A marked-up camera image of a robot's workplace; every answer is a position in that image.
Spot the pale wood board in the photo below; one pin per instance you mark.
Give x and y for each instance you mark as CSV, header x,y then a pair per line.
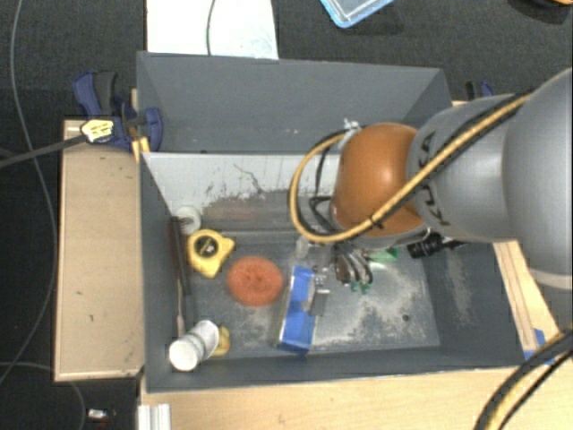
x,y
100,258

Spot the white paper cup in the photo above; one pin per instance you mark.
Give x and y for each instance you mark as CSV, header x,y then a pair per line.
x,y
192,346

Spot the grey metal bin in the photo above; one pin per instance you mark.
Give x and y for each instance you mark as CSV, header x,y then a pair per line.
x,y
268,105

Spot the dark long thin tool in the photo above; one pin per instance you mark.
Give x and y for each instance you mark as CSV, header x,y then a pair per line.
x,y
181,258

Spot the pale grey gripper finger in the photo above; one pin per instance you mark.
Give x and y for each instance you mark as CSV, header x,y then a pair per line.
x,y
321,302
308,306

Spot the blue flat box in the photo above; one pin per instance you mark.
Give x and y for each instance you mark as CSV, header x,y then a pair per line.
x,y
295,325

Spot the yellow tape measure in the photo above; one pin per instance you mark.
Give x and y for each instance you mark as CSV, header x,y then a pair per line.
x,y
207,251

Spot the black cylinder on white bracket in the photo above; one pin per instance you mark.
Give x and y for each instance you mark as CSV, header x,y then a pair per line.
x,y
425,246

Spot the clear tape roll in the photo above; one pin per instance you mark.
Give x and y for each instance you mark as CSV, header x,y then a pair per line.
x,y
189,217

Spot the small yellow toy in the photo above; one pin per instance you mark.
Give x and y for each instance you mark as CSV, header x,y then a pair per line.
x,y
222,342

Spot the orange round scrubber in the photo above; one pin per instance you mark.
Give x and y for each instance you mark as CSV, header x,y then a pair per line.
x,y
255,281

